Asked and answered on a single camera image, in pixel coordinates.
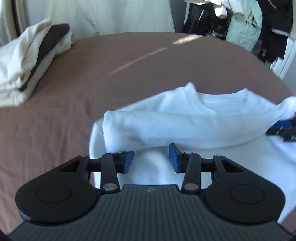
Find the white long-sleeve shirt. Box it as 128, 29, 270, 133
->
89, 83, 295, 222

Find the white cabinet edge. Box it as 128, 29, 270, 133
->
270, 37, 295, 80

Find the mint green printed bag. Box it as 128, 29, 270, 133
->
226, 1, 262, 52

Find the cream folded garment bottom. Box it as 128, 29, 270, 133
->
1, 31, 75, 108

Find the cream folded garment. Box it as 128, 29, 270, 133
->
1, 18, 52, 92
1, 31, 75, 108

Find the black hanging garment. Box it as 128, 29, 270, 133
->
181, 4, 232, 40

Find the white puffer jacket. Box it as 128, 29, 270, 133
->
185, 0, 244, 19

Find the cream folded garment top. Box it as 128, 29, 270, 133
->
1, 18, 52, 92

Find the dark brown folded garment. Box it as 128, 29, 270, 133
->
18, 23, 70, 92

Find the cream covered mattress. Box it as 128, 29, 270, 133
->
41, 0, 176, 40

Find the beige curtain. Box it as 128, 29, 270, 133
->
0, 0, 28, 46

